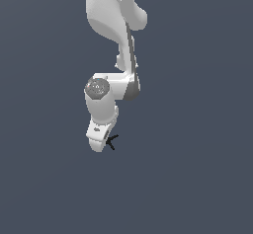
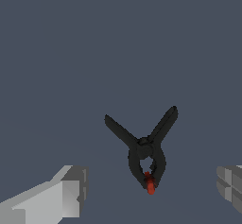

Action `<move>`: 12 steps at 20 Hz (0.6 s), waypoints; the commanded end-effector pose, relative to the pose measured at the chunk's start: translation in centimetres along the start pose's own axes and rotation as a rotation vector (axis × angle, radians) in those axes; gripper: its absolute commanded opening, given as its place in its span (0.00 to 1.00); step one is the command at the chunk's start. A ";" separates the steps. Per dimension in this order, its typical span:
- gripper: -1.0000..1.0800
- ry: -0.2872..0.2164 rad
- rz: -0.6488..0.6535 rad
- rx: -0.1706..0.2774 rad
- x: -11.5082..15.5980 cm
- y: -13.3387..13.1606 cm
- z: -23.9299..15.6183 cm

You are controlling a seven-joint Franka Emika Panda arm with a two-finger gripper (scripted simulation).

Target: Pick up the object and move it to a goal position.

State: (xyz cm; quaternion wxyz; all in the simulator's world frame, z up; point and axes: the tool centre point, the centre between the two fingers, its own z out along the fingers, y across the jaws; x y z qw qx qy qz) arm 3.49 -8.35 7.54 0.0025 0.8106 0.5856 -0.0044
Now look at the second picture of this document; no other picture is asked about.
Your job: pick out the black spring clamp red tip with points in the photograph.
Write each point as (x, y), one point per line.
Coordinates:
(145, 149)

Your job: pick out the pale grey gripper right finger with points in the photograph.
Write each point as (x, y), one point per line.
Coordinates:
(231, 183)

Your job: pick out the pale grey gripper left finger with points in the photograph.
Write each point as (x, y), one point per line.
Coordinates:
(50, 199)

